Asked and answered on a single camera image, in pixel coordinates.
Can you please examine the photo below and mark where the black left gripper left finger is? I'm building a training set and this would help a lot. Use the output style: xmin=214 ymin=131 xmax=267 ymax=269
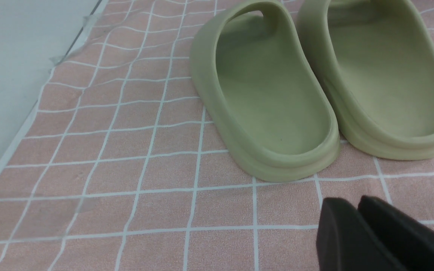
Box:
xmin=316 ymin=197 xmax=405 ymax=271

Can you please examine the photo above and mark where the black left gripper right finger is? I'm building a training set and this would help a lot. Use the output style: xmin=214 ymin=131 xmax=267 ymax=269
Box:
xmin=357 ymin=195 xmax=434 ymax=271

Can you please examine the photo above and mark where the right green slide slipper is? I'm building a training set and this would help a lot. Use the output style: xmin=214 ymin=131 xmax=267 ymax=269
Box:
xmin=295 ymin=0 xmax=434 ymax=161

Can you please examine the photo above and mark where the pink checkered tablecloth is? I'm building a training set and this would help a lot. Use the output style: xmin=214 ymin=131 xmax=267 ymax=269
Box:
xmin=0 ymin=0 xmax=434 ymax=271

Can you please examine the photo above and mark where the left green slide slipper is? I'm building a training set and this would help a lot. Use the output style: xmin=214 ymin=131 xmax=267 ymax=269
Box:
xmin=189 ymin=0 xmax=341 ymax=183

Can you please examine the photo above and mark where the green slide slipper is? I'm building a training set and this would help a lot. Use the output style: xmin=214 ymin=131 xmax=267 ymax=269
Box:
xmin=189 ymin=0 xmax=341 ymax=183
xmin=295 ymin=0 xmax=434 ymax=161

